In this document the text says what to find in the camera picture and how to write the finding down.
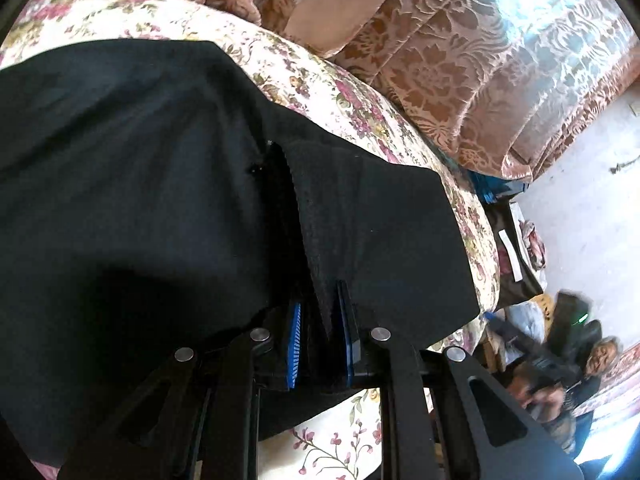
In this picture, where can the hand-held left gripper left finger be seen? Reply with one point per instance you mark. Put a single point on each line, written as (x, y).
(294, 345)

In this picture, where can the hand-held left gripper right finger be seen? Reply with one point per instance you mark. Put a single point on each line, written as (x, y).
(345, 340)

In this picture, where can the black pants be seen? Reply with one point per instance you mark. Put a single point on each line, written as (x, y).
(125, 185)

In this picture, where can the person's right hand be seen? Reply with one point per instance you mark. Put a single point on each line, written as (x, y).
(537, 392)

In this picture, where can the white plastic bag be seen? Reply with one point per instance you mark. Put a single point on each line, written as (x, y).
(522, 315)

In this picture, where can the person's head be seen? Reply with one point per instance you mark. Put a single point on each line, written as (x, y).
(602, 355)

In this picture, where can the black bag with white label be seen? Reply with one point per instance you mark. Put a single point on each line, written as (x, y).
(510, 280)

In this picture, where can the pink cloth pile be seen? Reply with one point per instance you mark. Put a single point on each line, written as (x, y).
(534, 242)

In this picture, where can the person's dark clothing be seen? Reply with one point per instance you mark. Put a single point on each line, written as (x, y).
(575, 420)

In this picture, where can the blue cloth bundle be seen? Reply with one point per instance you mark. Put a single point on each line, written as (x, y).
(495, 187)

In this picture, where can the floral bed sheet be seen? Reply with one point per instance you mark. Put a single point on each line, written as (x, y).
(320, 85)

